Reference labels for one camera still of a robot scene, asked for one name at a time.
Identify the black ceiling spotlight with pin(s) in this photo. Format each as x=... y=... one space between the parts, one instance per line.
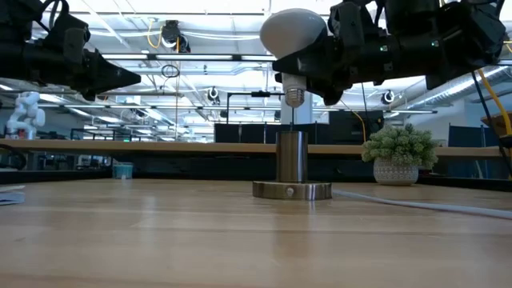
x=387 y=97
x=213 y=94
x=173 y=34

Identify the black partition panels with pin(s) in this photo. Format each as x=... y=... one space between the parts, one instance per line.
x=248 y=134

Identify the cardboard box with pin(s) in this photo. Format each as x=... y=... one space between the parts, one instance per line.
x=498 y=122

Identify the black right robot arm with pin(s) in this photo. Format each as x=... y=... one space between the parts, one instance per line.
x=440 y=44

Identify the white robot figure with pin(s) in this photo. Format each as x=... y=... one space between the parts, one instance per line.
x=26 y=116

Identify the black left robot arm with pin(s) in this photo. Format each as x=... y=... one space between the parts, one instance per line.
x=16 y=60

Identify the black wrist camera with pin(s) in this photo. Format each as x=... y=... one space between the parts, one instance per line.
x=346 y=24
x=74 y=38

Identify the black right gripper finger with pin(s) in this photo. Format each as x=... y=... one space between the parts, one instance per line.
x=312 y=62
x=334 y=92

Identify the white lightbulb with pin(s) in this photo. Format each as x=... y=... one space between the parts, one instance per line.
x=292 y=30

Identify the brushed metal lamp base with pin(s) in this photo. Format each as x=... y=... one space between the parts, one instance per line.
x=291 y=160

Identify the long wooden bench top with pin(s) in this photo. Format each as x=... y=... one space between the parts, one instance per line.
x=160 y=148

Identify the black cabinet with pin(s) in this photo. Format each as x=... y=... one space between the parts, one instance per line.
x=352 y=126

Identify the green potted plant white pot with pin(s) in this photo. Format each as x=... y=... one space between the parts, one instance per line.
x=398 y=152

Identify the blue partition panel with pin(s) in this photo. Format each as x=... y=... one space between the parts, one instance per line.
x=466 y=136

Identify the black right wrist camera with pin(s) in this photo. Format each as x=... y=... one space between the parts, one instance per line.
x=346 y=24

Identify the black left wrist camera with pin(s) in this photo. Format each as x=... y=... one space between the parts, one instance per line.
x=74 y=38

